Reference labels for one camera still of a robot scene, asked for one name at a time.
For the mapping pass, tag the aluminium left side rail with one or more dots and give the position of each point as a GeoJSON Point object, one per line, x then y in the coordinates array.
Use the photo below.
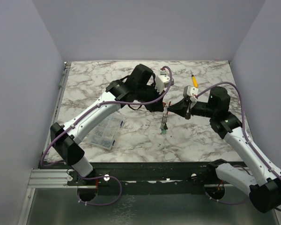
{"type": "Point", "coordinates": [62, 86]}

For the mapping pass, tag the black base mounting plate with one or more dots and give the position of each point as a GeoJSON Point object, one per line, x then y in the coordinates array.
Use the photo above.
{"type": "Point", "coordinates": [116, 187]}

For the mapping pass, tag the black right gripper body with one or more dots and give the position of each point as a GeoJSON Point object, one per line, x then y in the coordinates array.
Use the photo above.
{"type": "Point", "coordinates": [188, 109]}

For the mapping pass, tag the aluminium rail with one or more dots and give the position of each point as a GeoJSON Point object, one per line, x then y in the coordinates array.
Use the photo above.
{"type": "Point", "coordinates": [51, 179]}
{"type": "Point", "coordinates": [62, 86]}

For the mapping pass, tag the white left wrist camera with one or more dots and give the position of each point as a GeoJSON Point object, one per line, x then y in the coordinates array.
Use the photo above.
{"type": "Point", "coordinates": [162, 81]}

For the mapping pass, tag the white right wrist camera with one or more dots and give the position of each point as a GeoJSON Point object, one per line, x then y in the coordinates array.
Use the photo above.
{"type": "Point", "coordinates": [190, 93]}

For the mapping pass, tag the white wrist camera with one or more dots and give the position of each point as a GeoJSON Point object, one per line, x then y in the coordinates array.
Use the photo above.
{"type": "Point", "coordinates": [190, 93]}
{"type": "Point", "coordinates": [162, 81]}

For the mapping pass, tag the green key tag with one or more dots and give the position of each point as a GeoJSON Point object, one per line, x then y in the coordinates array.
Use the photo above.
{"type": "Point", "coordinates": [163, 131]}

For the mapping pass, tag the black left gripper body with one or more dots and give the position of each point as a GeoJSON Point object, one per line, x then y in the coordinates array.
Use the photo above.
{"type": "Point", "coordinates": [149, 94]}

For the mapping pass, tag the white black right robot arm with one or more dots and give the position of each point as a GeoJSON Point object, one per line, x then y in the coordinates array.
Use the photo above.
{"type": "Point", "coordinates": [263, 186]}

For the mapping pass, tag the aluminium front rail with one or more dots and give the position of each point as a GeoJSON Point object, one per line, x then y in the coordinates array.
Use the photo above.
{"type": "Point", "coordinates": [51, 179]}

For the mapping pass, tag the silver key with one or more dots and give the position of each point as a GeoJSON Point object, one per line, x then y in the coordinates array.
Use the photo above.
{"type": "Point", "coordinates": [163, 125]}

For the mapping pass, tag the yellow screwdriver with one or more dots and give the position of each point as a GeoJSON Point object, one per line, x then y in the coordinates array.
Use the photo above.
{"type": "Point", "coordinates": [194, 81]}

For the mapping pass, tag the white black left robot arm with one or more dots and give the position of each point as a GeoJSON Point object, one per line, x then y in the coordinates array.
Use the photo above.
{"type": "Point", "coordinates": [142, 87]}

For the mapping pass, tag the clear plastic screw organizer box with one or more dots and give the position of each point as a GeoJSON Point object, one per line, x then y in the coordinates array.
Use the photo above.
{"type": "Point", "coordinates": [105, 133]}

